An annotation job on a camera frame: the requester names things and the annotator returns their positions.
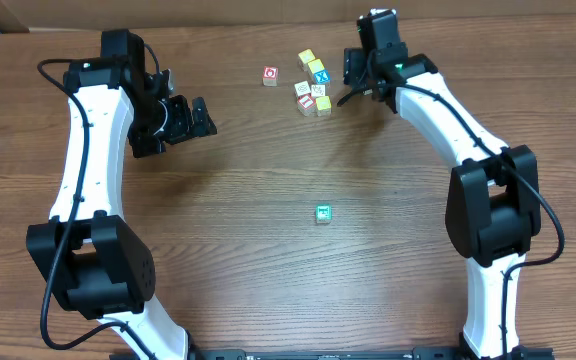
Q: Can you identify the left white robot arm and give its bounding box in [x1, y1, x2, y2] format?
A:
[26, 29, 217, 359]

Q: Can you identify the cardboard box wall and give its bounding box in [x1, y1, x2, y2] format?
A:
[0, 0, 576, 32]

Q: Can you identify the yellow wooden block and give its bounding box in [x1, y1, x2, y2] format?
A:
[315, 96, 332, 117]
[306, 58, 325, 80]
[298, 49, 316, 71]

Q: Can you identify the white drawing wooden block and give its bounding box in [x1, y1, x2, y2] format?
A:
[310, 84, 326, 98]

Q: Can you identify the yellow top wooden block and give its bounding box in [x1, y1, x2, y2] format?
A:
[298, 49, 316, 71]

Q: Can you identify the yellow lower wooden block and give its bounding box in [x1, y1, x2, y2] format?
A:
[315, 96, 332, 117]

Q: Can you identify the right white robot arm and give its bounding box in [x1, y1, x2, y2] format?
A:
[344, 9, 541, 359]

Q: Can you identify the red circle wooden block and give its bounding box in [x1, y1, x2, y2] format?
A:
[262, 66, 279, 87]

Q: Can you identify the white swirl wooden block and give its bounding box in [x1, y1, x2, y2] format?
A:
[294, 81, 311, 98]

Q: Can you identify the green picture wooden block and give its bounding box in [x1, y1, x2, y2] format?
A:
[315, 204, 333, 224]

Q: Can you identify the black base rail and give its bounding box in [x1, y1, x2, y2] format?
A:
[108, 346, 555, 360]

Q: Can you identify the red letter wooden block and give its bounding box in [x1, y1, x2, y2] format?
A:
[297, 94, 317, 117]

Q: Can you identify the blue X wooden block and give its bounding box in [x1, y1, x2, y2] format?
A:
[312, 70, 331, 86]

